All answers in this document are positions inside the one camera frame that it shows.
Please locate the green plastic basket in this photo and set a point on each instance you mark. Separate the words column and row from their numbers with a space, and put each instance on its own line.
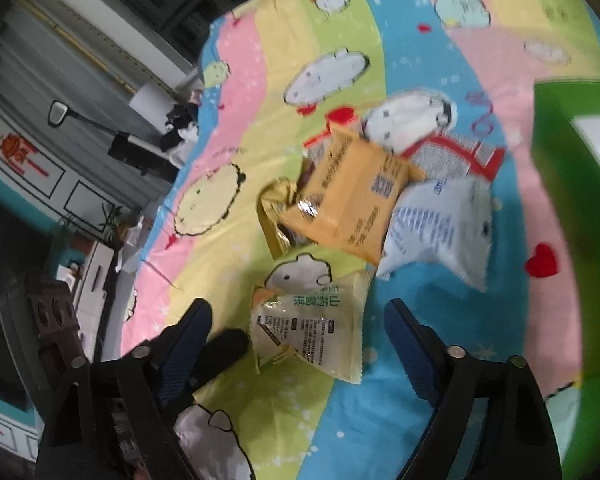
column 580, row 260

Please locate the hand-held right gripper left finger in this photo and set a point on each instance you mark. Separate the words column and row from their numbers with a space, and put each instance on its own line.
column 182, row 360

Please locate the gold foil snack packet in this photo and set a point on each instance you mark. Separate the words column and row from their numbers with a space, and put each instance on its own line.
column 275, row 215

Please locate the red door ornament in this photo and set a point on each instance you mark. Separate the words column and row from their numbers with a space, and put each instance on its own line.
column 15, row 152

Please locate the black and white cloth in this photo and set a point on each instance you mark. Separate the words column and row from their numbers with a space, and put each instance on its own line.
column 182, row 135

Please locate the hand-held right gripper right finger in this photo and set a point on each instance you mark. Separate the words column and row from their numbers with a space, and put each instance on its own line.
column 412, row 355

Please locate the grey wardrobe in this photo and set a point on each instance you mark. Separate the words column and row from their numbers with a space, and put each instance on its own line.
column 55, row 60

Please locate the white blue-print snack packet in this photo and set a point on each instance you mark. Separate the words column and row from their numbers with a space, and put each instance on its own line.
column 440, row 230

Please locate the cartoon printed bed sheet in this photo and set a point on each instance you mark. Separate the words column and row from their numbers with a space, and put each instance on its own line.
column 430, row 60

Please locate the orange snack packet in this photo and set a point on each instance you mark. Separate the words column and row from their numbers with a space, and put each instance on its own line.
column 350, row 195

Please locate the white drawer cabinet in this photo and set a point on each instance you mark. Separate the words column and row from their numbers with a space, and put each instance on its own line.
column 97, row 270

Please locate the dark brown block with holes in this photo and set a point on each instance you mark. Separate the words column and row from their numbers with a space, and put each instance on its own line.
column 50, row 310

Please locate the green potted plant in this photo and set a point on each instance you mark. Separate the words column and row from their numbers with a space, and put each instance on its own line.
column 112, row 222

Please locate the black screen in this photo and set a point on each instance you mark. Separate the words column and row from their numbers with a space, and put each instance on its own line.
column 5, row 250

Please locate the red-bordered grey snack packet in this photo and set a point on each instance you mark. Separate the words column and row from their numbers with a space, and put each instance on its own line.
column 455, row 152

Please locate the beige green snack packet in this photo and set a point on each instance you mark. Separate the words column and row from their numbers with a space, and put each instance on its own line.
column 305, row 325

